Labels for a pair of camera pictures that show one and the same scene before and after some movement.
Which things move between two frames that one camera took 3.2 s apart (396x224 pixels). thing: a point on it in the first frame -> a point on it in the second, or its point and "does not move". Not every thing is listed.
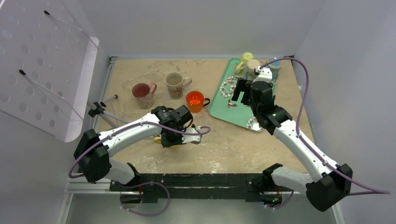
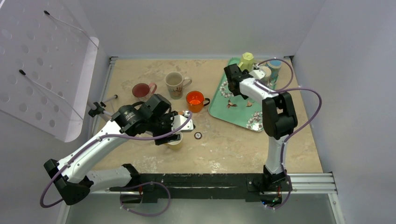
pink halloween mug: (144, 94) does not move
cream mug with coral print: (175, 82) does not move
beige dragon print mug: (249, 71) -> (266, 79)
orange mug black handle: (196, 101) does not move
